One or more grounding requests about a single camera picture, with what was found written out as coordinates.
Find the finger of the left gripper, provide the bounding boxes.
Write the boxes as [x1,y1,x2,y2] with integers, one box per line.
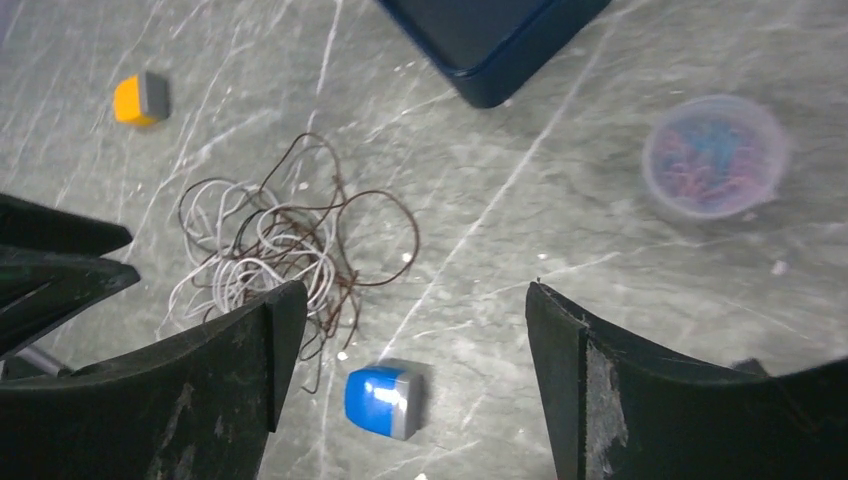
[1,194,133,257]
[1,248,140,358]

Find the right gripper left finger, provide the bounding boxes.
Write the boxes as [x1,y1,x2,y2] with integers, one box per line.
[1,281,307,479]

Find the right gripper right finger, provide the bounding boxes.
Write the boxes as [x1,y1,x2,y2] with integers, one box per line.
[525,282,847,479]

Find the cable pile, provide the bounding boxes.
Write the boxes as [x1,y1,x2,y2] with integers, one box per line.
[158,132,422,395]

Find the yellow grey block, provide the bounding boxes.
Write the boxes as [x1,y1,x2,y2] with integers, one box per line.
[112,71,171,127]

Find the blue grey block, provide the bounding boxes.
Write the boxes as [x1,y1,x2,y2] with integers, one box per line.
[344,364,425,441]

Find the clear paperclip jar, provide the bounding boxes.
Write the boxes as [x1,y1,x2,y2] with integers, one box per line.
[641,94,791,222]

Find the navy blue box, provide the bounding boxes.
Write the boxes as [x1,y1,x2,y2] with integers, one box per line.
[378,0,610,109]

